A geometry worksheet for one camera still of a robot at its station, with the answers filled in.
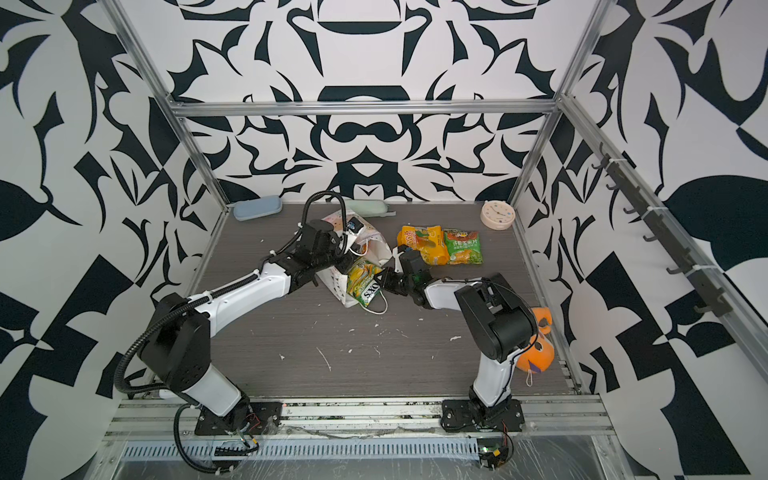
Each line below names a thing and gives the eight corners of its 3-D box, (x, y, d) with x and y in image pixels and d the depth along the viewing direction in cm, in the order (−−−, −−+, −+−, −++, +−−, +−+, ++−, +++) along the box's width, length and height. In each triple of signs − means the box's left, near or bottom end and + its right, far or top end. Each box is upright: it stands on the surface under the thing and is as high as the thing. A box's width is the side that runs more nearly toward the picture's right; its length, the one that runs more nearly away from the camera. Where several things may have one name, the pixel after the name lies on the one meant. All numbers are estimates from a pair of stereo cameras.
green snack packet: (448, 264, 105) (450, 258, 102) (443, 234, 113) (445, 228, 111) (482, 264, 105) (485, 258, 102) (475, 234, 113) (477, 228, 111)
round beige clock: (483, 230, 114) (485, 226, 112) (476, 204, 122) (478, 200, 121) (517, 230, 114) (520, 226, 112) (508, 205, 123) (510, 200, 121)
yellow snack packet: (398, 267, 104) (399, 257, 99) (397, 235, 113) (397, 224, 108) (447, 267, 104) (450, 257, 99) (442, 235, 113) (445, 224, 108)
